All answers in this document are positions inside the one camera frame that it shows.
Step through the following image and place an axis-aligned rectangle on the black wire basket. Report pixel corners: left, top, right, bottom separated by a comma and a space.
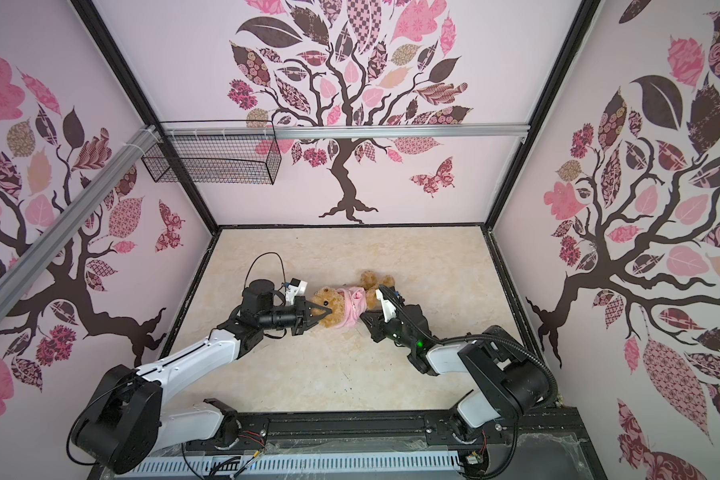
141, 120, 283, 185

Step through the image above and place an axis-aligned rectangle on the left camera black cable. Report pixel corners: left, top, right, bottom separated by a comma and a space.
243, 251, 289, 286

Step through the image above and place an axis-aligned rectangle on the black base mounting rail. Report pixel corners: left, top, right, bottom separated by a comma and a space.
186, 407, 588, 453

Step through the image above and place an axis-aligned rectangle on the white slotted cable duct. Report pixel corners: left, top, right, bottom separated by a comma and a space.
110, 451, 462, 479

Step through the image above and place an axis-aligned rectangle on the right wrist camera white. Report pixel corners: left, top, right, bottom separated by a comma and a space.
376, 285, 400, 323

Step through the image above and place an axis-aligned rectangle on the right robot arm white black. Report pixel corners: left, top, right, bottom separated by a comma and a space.
360, 305, 558, 437

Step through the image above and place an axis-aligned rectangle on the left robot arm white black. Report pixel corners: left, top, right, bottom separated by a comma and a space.
66, 279, 333, 474

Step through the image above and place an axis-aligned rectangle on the brown teddy bear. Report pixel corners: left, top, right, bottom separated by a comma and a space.
310, 271, 395, 328

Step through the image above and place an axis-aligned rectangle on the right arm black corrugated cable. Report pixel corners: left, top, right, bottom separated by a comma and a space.
389, 293, 559, 409

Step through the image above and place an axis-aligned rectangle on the back aluminium rail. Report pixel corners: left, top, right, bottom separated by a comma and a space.
164, 123, 530, 140

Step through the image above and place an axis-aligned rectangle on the aluminium rail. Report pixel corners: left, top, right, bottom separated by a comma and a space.
0, 126, 158, 322
164, 123, 530, 140

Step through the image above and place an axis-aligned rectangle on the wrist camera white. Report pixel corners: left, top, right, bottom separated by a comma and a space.
376, 285, 400, 323
284, 278, 308, 306

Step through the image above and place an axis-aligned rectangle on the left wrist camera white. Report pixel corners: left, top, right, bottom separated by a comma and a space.
284, 278, 308, 306

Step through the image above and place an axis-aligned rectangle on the left aluminium rail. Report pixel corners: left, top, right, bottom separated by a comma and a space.
0, 126, 158, 322

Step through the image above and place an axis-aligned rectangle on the pink knitted bear sweater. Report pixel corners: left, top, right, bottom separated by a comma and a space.
337, 286, 368, 328

